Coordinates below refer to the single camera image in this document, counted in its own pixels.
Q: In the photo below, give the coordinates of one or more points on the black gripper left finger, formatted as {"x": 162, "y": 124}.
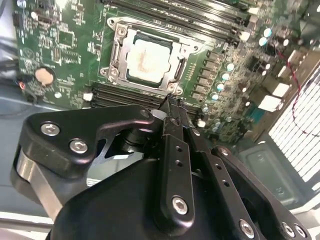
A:
{"x": 62, "y": 123}

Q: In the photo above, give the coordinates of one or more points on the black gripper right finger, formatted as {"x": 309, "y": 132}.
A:
{"x": 228, "y": 197}

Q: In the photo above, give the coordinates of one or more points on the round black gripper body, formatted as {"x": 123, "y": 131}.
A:
{"x": 112, "y": 207}

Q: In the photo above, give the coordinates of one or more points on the metal socket cover frame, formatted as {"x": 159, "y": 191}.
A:
{"x": 123, "y": 60}

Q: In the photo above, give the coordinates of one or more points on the silver-topped CPU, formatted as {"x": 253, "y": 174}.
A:
{"x": 147, "y": 60}

